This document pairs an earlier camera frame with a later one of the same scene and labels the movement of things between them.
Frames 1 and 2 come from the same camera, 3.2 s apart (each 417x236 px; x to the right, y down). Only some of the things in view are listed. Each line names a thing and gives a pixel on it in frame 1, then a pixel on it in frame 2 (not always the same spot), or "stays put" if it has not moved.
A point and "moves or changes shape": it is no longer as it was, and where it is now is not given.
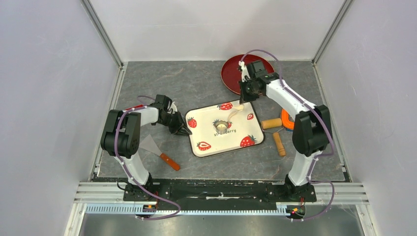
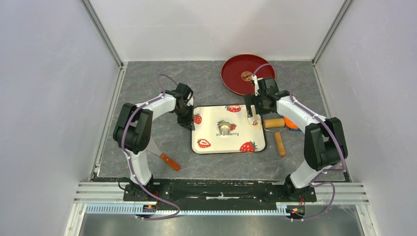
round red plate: (230, 74) stays put
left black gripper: (181, 128) -> (188, 123)
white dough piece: (221, 127) moves or changes shape
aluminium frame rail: (107, 198) stays put
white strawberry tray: (224, 129) stays put
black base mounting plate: (201, 193) stays put
